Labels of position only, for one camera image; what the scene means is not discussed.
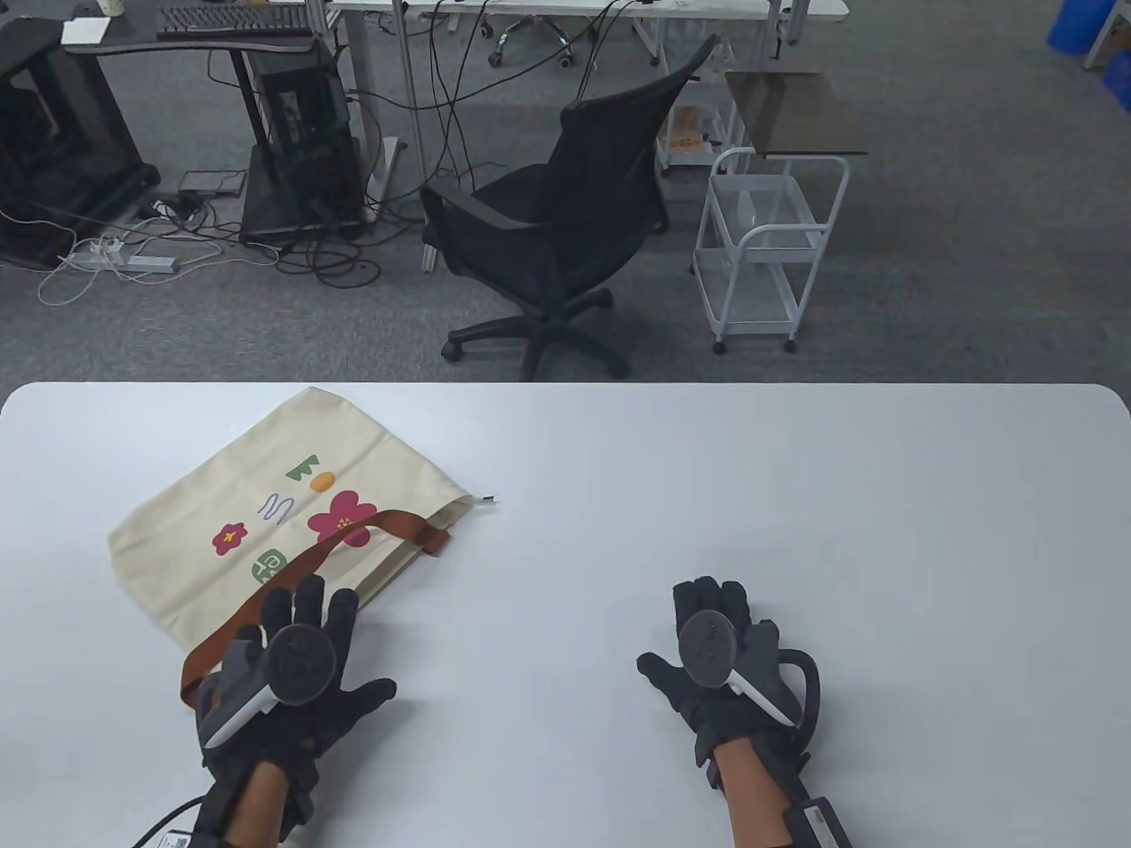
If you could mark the cream floral canvas bag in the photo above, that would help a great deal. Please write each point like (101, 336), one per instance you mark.
(265, 459)

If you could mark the chrome chair base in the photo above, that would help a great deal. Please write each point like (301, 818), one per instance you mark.
(530, 40)

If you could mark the black standing desk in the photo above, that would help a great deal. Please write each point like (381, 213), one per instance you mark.
(203, 44)

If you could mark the person's left forearm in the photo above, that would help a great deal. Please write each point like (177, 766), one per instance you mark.
(256, 808)

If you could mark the blue bin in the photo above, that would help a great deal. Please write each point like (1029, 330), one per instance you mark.
(1074, 22)

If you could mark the white flat box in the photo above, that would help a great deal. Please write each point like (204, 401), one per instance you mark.
(84, 32)

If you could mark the small grey floor box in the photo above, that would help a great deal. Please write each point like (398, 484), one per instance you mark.
(212, 182)

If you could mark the small white trolley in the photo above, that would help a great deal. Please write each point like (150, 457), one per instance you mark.
(685, 132)

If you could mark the person's right forearm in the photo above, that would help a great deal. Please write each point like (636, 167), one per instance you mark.
(751, 795)

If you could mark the white long desk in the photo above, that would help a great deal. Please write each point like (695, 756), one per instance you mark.
(530, 7)

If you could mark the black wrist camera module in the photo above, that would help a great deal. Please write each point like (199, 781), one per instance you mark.
(817, 821)
(181, 830)

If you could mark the person's left hand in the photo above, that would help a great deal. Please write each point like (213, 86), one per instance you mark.
(309, 733)

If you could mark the black keyboard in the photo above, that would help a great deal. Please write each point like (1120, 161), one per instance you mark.
(234, 19)

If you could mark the black computer tower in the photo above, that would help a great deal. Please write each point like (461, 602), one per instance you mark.
(305, 132)

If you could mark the grey power strip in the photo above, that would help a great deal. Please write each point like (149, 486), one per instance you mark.
(132, 261)

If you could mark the person's right hand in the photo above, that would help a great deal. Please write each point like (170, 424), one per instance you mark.
(707, 715)

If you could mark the black office chair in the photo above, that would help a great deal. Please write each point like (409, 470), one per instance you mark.
(565, 203)

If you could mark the brown side table top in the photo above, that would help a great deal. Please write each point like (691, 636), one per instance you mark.
(795, 110)

